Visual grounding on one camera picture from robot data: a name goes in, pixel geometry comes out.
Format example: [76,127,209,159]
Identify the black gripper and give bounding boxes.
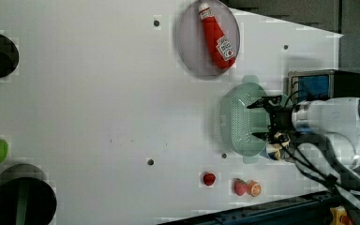
[247,96,294,141]

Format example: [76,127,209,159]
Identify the mint green plastic strainer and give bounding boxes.
[216,75,270,164]

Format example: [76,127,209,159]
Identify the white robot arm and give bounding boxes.
[247,96,360,170]

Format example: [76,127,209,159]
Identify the yellow toy banana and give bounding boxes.
[268,132,291,153]

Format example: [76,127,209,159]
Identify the blue small bowl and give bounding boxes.
[264,144,286,160]

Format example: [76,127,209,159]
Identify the blue and black box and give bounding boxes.
[288,69,360,104]

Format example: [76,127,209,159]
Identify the orange slice toy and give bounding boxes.
[247,181,262,197]

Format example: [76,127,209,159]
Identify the red toy strawberry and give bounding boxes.
[233,179,248,196]

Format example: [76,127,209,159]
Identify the red ketchup bottle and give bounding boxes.
[199,2,235,69]

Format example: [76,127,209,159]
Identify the small red toy fruit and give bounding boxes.
[202,172,216,186]

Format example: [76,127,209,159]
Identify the grey oval plate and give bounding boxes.
[175,0,240,79]

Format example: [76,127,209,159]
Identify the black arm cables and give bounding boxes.
[280,134,360,219]

